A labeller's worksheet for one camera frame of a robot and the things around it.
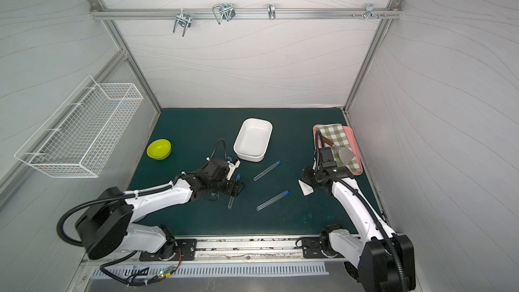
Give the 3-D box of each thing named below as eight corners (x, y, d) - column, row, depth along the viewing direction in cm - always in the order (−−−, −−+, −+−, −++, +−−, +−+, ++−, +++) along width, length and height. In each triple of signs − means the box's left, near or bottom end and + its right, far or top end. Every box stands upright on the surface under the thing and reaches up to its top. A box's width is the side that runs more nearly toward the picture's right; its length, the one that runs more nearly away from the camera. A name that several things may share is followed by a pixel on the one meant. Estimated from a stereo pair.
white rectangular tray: (230, 159, 101) (228, 153, 96) (247, 123, 116) (246, 115, 112) (260, 167, 98) (260, 161, 93) (273, 128, 114) (273, 121, 109)
